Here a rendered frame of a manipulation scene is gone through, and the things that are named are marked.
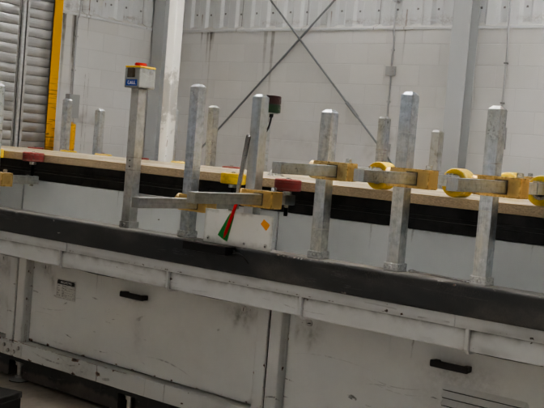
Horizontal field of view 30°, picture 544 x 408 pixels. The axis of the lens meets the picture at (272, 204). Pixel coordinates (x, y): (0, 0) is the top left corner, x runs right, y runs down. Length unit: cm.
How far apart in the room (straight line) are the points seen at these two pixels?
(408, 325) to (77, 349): 159
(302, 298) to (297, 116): 908
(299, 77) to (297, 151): 87
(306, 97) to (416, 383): 904
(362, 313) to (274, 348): 52
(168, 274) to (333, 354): 57
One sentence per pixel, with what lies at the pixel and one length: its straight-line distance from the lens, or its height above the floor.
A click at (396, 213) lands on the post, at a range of 265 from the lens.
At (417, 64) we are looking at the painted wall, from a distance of 1105.
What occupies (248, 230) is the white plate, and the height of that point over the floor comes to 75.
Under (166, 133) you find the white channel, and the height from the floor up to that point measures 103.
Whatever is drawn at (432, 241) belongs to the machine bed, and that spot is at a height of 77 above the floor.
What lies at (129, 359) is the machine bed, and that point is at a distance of 369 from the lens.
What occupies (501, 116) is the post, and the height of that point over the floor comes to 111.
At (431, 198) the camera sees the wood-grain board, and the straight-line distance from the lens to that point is 284.
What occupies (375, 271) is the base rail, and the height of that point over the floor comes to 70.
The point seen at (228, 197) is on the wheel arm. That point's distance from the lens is 279.
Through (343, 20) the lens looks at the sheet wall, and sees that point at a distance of 1169.
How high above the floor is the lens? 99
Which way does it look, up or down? 3 degrees down
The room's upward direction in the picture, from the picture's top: 5 degrees clockwise
